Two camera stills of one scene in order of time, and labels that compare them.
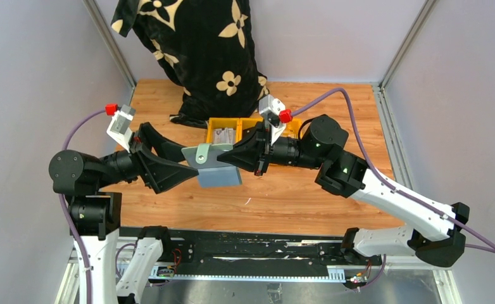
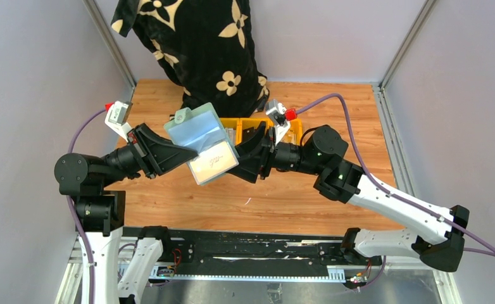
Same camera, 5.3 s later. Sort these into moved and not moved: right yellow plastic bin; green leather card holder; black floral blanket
Moved: green leather card holder
Not moved: right yellow plastic bin; black floral blanket
